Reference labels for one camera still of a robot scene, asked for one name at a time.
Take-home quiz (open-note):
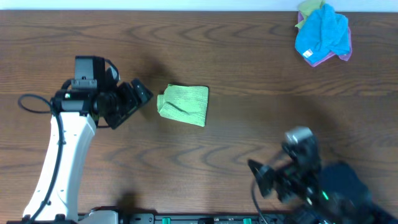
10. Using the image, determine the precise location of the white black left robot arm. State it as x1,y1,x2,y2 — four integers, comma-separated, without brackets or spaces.
20,79,153,223

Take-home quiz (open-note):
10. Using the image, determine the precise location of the blue cloth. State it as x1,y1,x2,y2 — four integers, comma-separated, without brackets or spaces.
294,2,351,65

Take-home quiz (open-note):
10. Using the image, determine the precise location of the pink cloth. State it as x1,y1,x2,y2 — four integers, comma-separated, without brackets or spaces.
297,11,353,68

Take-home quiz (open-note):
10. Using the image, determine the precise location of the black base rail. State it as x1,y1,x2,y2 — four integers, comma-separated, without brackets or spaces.
77,212,299,224

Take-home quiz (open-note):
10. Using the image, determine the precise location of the yellow-green cloth in pile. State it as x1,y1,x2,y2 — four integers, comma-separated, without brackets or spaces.
295,0,325,29

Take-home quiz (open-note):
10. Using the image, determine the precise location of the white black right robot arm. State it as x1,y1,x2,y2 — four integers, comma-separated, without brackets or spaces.
248,137,397,223

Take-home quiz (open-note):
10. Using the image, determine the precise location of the green cloth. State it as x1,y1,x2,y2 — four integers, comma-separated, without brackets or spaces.
157,84,209,127

